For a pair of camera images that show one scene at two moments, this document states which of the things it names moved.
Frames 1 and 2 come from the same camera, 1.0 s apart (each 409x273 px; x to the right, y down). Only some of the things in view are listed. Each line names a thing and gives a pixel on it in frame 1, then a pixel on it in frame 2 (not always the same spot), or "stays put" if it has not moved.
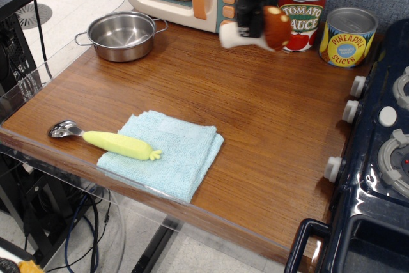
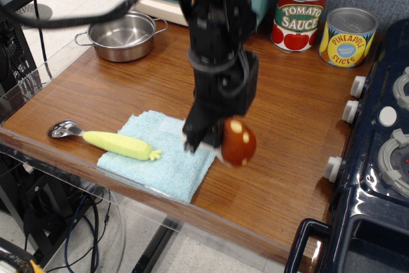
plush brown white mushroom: x=277 y=34 to x=238 y=146
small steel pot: x=122 y=36 stays put
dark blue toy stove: x=368 y=229 stays put
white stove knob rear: x=358 y=85 stays put
